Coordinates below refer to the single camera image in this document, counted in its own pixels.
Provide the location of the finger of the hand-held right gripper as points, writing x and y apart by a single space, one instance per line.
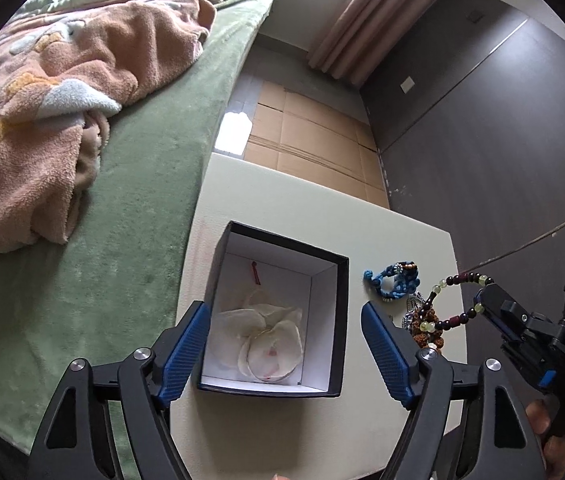
492 302

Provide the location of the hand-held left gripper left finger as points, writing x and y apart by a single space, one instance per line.
187 350

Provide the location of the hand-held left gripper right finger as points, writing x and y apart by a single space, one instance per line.
387 355

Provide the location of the black jewelry box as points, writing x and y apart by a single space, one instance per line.
272 260

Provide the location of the person's right hand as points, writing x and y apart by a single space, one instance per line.
539 417

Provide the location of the white round cotton pad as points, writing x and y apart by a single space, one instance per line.
240 330
272 355
280 310

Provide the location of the thin brown stick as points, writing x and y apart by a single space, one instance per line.
537 237

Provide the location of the small red ribbon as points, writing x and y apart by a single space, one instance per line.
257 275

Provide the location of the bed with green sheet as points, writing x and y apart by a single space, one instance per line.
137 220

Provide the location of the flattened cardboard sheets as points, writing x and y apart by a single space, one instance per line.
312 130

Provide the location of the pink curtain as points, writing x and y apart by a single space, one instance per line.
362 25

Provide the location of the pink fleece blanket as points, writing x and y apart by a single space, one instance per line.
112 45

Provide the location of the white wall socket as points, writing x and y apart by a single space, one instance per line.
407 85

